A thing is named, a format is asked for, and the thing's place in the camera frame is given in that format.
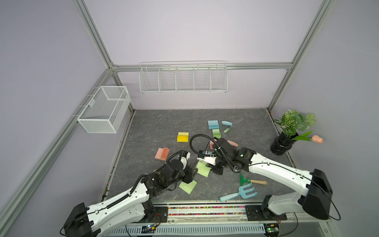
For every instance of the pink artificial tulip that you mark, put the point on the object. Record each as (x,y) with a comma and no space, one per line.
(307,137)

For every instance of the red memo pad far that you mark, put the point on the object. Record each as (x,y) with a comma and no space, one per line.
(162,154)

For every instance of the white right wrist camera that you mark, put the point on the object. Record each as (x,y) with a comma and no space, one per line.
(206,156)

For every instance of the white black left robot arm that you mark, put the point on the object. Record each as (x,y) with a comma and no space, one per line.
(132,205)

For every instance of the green artificial plant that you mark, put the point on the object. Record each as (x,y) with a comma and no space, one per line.
(291,122)

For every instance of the green toy rake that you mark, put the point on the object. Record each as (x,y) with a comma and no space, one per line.
(245,181)

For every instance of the white wire basket left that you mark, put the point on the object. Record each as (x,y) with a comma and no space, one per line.
(105,111)

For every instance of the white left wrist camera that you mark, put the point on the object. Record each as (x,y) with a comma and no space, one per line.
(183,157)

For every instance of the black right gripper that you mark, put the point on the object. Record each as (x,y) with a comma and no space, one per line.
(216,171)

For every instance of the torn light blue page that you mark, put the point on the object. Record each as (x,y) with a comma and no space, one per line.
(227,123)

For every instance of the light blue toy fork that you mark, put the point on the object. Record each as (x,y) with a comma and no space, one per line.
(245,192)

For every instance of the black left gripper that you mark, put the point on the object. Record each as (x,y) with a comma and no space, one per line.
(189,176)

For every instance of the white wire shelf basket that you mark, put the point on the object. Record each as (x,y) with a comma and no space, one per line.
(183,76)

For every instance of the light blue memo pad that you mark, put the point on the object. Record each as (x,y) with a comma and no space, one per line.
(213,124)

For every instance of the torn salmon page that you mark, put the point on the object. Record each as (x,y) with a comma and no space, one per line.
(233,143)

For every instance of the yellow memo pad far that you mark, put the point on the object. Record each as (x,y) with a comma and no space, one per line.
(183,137)

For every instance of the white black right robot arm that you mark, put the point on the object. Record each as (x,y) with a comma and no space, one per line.
(311,194)

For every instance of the light green memo pad front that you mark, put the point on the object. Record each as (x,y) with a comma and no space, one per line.
(188,188)

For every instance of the light green memo pad small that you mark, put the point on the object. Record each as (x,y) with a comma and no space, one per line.
(216,133)

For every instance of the black plant pot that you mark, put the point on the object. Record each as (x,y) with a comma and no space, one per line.
(282,144)

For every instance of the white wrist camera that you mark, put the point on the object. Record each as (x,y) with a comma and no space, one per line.
(183,157)
(206,156)

